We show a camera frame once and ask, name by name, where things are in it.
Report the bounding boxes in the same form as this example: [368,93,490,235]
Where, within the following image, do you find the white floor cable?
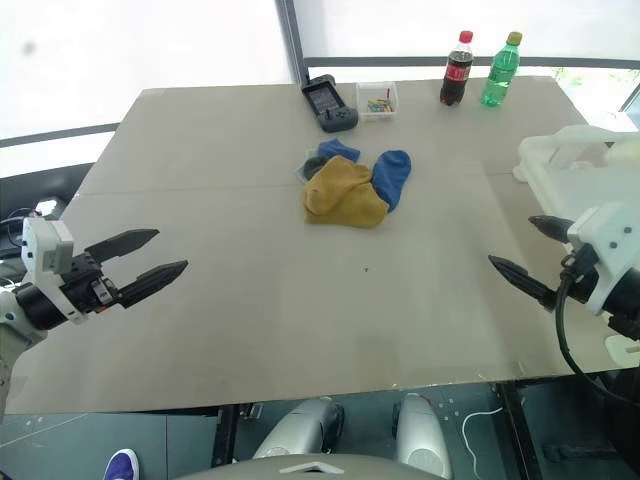
[461,405,505,459]

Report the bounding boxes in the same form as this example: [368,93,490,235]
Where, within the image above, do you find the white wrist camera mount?
[567,201,640,316]
[20,217,84,324]

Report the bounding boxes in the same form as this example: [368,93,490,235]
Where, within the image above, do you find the cola bottle with red cap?
[439,29,475,108]

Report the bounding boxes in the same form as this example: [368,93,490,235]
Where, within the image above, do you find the long blue sock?
[371,148,413,214]

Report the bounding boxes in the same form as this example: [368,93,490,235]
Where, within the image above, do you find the clear plastic bag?
[294,144,327,184]

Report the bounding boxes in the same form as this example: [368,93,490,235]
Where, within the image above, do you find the white plastic tray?
[513,124,640,372]

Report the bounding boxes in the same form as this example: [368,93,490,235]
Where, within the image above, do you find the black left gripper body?
[62,251,126,316]

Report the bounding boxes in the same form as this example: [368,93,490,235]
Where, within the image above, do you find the mustard yellow sock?
[302,155,390,230]

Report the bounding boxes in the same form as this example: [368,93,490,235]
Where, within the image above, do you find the black handheld controller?
[301,73,360,134]

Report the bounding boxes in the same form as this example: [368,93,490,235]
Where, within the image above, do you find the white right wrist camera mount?
[567,201,640,316]

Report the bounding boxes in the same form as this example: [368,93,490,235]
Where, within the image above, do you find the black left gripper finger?
[84,228,160,264]
[117,259,190,309]

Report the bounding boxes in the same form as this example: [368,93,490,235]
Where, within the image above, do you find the clear box with coloured clips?
[355,81,400,123]

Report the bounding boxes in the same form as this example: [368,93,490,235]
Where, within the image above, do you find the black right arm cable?
[554,252,640,407]

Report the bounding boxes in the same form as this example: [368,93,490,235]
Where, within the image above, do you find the blue cloth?
[318,138,361,164]

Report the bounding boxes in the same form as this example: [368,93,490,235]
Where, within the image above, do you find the grey robot torso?
[174,452,426,480]

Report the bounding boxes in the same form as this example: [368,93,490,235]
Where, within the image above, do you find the black table leg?
[494,382,545,480]
[212,404,240,469]

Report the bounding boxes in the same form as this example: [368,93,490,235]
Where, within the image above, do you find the silver rounded robot leg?
[393,393,454,480]
[251,397,345,461]

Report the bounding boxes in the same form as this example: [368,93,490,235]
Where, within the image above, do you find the green bottle with yellow cap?
[480,31,524,108]

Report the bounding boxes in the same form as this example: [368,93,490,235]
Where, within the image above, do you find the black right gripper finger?
[488,254,560,311]
[528,215,576,245]

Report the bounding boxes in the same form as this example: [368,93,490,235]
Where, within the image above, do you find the purple shoe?
[103,448,140,480]

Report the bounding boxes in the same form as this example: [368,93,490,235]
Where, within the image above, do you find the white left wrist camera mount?
[20,217,84,324]

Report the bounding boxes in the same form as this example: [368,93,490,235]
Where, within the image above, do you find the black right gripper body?
[557,247,600,304]

